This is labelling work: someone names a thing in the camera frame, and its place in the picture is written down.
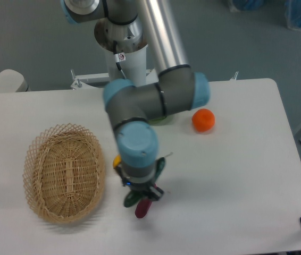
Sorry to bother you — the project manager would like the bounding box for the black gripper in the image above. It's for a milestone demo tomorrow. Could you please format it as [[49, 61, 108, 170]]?
[[115, 164, 164, 202]]

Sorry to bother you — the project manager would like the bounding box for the green cucumber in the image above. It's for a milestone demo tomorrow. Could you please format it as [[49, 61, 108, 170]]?
[[123, 152, 173, 208]]

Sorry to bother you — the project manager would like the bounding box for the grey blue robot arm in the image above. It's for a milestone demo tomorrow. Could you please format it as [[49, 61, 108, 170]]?
[[61, 1, 210, 207]]

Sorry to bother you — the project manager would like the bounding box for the woven wicker basket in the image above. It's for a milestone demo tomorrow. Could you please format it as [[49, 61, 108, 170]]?
[[22, 123, 105, 224]]

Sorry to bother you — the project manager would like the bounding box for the purple sweet potato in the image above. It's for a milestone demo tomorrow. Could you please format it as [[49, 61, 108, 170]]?
[[135, 192, 155, 219]]

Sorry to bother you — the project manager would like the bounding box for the yellow mango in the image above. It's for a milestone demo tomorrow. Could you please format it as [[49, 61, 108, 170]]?
[[113, 155, 122, 169]]

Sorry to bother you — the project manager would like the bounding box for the green bok choy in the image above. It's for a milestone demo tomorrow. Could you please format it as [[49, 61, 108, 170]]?
[[148, 116, 173, 126]]

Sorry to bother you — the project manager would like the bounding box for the orange fruit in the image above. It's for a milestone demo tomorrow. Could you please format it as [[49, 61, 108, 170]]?
[[191, 108, 215, 132]]

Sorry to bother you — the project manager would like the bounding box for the white chair back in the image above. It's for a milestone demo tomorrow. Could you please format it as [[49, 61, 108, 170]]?
[[0, 69, 31, 94]]

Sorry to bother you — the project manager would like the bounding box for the blue plastic bag left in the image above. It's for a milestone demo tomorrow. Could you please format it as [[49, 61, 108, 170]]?
[[227, 0, 265, 12]]

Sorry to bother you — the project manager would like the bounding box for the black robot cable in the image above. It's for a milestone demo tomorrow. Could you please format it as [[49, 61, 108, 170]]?
[[112, 40, 129, 80]]

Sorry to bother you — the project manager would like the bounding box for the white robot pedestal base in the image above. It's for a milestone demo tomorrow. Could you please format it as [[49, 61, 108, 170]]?
[[71, 18, 158, 90]]

